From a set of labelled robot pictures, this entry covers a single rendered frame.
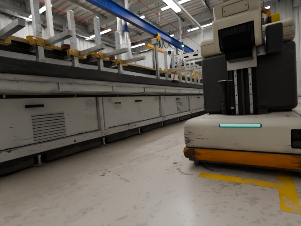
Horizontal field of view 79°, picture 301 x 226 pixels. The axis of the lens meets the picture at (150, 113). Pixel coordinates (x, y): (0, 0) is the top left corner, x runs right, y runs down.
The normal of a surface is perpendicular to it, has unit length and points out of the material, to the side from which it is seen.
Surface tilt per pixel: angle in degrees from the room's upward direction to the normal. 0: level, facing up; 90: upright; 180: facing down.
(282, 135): 90
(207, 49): 90
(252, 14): 98
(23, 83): 90
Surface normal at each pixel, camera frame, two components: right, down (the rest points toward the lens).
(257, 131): -0.54, 0.08
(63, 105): 0.84, -0.04
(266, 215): -0.07, -1.00
